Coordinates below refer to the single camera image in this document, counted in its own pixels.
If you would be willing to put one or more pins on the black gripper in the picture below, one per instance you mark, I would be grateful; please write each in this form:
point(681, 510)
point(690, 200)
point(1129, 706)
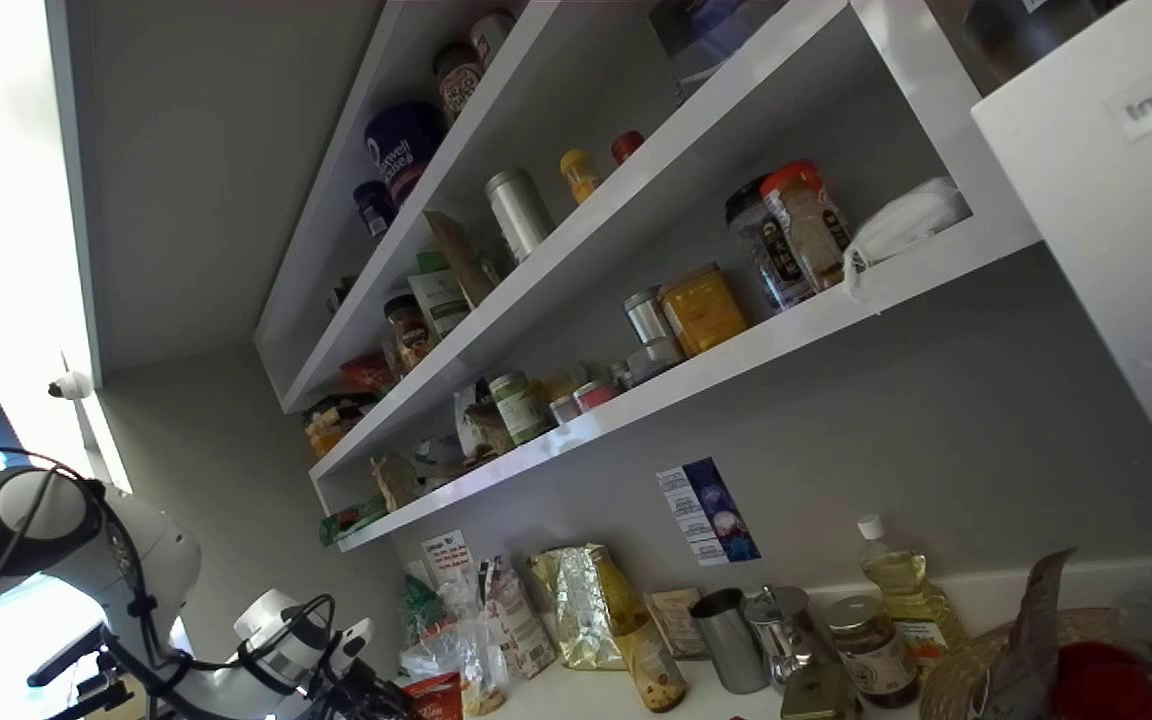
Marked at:
point(354, 686)

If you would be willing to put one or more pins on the grey metal cup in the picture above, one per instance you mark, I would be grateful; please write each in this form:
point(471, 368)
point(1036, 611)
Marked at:
point(728, 642)

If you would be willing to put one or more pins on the brown spice jar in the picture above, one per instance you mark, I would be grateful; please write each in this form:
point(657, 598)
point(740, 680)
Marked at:
point(459, 77)

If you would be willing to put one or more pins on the dark labelled jar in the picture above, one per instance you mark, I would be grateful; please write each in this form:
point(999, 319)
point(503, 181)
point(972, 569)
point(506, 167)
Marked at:
point(763, 263)

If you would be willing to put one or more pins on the small red lidded jar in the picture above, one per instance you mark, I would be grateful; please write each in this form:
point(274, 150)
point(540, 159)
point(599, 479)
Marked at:
point(626, 146)

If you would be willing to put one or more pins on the red bottle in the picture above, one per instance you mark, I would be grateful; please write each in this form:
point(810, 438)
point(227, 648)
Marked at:
point(431, 698)

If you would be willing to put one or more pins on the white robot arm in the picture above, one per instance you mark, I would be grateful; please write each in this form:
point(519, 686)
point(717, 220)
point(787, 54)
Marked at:
point(136, 548)

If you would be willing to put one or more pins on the white bag black writing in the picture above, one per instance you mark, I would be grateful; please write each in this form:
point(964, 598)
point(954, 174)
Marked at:
point(473, 427)

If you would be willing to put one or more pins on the red white flat tin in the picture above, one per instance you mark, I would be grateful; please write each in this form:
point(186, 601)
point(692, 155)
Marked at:
point(593, 394)

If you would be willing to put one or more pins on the blue white can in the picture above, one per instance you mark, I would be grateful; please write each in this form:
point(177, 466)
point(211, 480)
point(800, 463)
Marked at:
point(401, 146)

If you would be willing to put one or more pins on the brown paper bag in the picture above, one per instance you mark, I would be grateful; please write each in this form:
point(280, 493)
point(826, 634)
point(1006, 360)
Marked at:
point(459, 257)

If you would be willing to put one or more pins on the yellow oil bottle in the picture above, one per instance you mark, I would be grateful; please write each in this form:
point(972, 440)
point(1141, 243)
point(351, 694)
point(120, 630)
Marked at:
point(911, 590)

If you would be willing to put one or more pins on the white red printed bag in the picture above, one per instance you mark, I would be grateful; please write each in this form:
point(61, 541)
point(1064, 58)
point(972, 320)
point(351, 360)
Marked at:
point(450, 561)

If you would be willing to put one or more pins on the large brown jar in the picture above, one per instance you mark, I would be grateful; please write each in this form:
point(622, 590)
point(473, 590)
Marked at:
point(404, 338)

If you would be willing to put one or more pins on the dark blue box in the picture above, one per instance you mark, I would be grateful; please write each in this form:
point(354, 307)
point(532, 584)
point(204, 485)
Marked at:
point(707, 24)

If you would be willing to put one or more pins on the silver tin can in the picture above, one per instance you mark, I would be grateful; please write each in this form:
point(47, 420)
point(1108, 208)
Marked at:
point(648, 329)

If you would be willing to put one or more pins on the amber bottle yellow label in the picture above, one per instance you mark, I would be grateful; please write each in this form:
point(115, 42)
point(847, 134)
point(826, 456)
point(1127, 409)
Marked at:
point(657, 671)

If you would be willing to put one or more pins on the white wall hook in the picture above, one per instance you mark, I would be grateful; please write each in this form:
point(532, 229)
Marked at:
point(70, 387)

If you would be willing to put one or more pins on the clear plastic bag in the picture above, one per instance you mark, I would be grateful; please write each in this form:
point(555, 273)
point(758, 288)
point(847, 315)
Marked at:
point(479, 660)

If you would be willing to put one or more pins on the clear glass bottle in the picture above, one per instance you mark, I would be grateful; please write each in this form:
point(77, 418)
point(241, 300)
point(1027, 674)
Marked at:
point(810, 665)

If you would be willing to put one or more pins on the small yellow jar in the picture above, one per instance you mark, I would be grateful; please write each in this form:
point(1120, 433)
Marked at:
point(582, 174)

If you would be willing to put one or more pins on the silver white cylinder bottle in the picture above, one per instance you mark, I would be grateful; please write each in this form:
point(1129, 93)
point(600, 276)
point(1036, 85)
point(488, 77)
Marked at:
point(519, 213)

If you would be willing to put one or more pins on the blue white box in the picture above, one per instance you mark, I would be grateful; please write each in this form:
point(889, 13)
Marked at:
point(707, 514)

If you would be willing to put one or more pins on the gold foil bag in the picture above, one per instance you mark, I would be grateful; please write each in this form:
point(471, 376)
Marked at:
point(582, 601)

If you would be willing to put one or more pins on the white wall shelf unit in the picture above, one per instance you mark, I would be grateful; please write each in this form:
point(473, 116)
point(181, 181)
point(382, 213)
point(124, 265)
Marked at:
point(681, 382)

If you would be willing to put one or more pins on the green lidded jar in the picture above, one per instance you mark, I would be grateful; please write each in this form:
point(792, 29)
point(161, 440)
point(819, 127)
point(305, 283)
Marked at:
point(519, 409)

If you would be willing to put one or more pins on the glass jar dark lid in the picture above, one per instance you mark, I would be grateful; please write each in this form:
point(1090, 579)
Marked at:
point(885, 657)

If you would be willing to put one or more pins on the red cup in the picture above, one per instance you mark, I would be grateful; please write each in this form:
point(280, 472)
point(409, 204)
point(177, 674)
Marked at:
point(1108, 680)

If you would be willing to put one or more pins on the green white bag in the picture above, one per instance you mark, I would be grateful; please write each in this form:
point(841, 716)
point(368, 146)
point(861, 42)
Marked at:
point(436, 298)

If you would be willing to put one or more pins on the small dark jar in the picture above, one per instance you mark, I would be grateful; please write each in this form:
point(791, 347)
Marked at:
point(375, 208)

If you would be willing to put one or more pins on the brown flat packet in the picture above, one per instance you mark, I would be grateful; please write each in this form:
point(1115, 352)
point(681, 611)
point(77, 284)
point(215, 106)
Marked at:
point(677, 617)

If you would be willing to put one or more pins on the white cabinet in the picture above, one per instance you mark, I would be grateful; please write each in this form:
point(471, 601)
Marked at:
point(1108, 253)

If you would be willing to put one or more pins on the white crumpled bag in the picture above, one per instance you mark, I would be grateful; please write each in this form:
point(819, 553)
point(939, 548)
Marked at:
point(907, 220)

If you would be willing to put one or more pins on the yellow brown bag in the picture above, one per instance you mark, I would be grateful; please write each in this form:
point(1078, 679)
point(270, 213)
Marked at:
point(702, 309)

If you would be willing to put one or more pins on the red lidded white jar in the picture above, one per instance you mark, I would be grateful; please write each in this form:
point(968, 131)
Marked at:
point(806, 225)

